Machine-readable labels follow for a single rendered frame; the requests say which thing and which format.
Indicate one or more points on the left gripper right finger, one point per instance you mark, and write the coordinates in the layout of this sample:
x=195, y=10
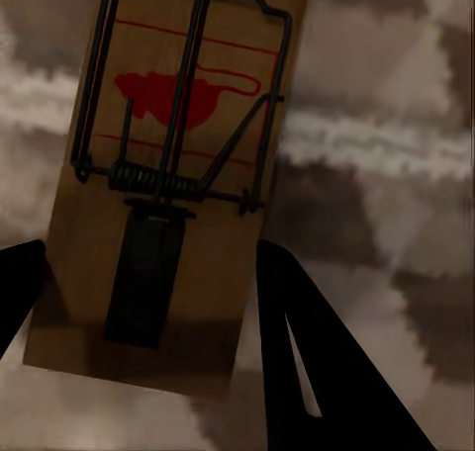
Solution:
x=360, y=412

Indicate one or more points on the mousetrap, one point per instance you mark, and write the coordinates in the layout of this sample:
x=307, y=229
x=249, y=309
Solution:
x=162, y=190

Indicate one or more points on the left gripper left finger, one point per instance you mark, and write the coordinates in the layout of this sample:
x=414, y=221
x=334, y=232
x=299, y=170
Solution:
x=20, y=286

